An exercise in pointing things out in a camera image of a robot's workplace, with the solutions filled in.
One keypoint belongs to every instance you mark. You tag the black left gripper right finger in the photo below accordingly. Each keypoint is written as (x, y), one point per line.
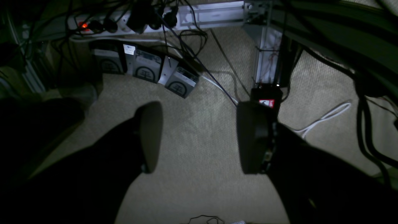
(314, 186)

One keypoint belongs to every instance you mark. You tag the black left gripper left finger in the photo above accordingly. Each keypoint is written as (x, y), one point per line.
(86, 187)

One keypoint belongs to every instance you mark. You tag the black box red label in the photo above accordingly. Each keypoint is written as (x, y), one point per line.
(267, 95)

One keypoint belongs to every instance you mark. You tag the grey foot pedal left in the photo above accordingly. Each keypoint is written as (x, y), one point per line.
(108, 61)

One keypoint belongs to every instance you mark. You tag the grey foot pedal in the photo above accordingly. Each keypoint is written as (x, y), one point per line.
(108, 61)
(182, 81)
(147, 66)

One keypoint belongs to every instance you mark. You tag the grey foot pedal middle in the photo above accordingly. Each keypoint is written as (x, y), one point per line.
(147, 66)

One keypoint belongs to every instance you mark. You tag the grey foot pedal right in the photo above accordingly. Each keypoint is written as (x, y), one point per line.
(182, 81)

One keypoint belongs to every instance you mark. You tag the white power strip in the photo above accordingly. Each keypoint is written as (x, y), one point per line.
(79, 24)

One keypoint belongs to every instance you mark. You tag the aluminium table frame leg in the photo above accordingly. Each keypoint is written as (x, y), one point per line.
(255, 18)

